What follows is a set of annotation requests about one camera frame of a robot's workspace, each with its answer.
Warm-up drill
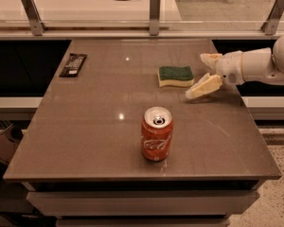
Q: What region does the left metal railing bracket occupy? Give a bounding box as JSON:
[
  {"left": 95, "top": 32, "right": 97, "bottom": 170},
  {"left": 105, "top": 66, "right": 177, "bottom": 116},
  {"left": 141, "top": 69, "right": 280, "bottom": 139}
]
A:
[{"left": 21, "top": 0, "right": 45, "bottom": 36}]

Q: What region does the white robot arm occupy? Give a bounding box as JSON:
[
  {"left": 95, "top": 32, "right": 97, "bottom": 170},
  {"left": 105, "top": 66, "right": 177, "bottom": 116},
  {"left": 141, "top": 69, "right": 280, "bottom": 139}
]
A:
[{"left": 186, "top": 35, "right": 284, "bottom": 99}]

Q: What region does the red coca-cola can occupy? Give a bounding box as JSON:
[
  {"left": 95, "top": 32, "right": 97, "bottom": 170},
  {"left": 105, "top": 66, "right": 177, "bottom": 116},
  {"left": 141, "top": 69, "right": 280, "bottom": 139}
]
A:
[{"left": 141, "top": 107, "right": 173, "bottom": 162}]

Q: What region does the grey table drawer front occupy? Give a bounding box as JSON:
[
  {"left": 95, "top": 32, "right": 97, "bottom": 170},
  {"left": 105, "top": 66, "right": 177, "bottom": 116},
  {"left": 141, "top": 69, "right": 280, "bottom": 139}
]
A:
[{"left": 27, "top": 190, "right": 258, "bottom": 218}]

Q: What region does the green and yellow sponge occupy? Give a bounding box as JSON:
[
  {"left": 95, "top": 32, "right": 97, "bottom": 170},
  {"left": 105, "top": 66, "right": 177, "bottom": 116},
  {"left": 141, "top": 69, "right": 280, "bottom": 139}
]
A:
[{"left": 157, "top": 66, "right": 194, "bottom": 87}]

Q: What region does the right metal railing bracket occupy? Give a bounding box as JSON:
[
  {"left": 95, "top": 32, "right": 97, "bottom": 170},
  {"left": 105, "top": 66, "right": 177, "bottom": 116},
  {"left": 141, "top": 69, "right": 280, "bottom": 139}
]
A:
[{"left": 260, "top": 0, "right": 284, "bottom": 35}]

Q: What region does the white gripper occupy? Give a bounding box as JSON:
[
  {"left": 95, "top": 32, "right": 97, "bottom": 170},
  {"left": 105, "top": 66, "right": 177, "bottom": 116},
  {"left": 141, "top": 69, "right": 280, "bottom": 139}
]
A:
[{"left": 186, "top": 51, "right": 244, "bottom": 99}]

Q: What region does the middle metal railing bracket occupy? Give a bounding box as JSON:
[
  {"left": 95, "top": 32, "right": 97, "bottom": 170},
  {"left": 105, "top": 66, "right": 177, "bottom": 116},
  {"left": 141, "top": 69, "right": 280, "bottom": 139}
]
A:
[{"left": 150, "top": 0, "right": 161, "bottom": 36}]

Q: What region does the metal railing bracket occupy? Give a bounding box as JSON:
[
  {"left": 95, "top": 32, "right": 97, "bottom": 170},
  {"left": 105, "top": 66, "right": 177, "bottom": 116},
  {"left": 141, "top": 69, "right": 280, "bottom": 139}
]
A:
[
  {"left": 21, "top": 0, "right": 45, "bottom": 36},
  {"left": 260, "top": 0, "right": 284, "bottom": 35},
  {"left": 150, "top": 0, "right": 161, "bottom": 36}
]

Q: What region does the dark chair at left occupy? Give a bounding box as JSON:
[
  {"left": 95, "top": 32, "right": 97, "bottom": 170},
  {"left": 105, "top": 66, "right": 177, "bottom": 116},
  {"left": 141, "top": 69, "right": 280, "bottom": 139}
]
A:
[{"left": 0, "top": 125, "right": 23, "bottom": 181}]

